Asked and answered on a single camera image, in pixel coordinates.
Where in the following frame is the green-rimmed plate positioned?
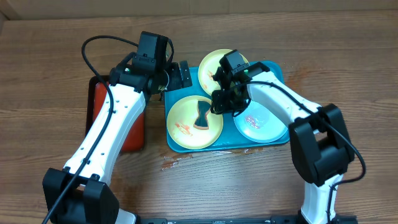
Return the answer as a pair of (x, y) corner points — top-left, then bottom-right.
(167, 95), (224, 150)
(198, 49), (231, 96)

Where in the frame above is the orange sponge with black scourer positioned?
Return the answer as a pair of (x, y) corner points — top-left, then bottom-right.
(193, 100), (211, 130)

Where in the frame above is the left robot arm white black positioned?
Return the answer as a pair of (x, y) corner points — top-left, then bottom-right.
(42, 31), (192, 223)

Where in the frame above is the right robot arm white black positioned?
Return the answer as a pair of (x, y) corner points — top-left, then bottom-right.
(211, 50), (354, 223)

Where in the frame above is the teal tray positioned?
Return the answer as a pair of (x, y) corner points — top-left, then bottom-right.
(164, 67), (289, 153)

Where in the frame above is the red tray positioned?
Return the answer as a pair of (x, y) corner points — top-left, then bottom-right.
(85, 76), (145, 153)

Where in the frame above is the light blue plate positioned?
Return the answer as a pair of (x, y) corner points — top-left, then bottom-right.
(233, 101), (287, 143)

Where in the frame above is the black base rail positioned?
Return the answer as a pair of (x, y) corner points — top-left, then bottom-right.
(136, 214), (358, 224)

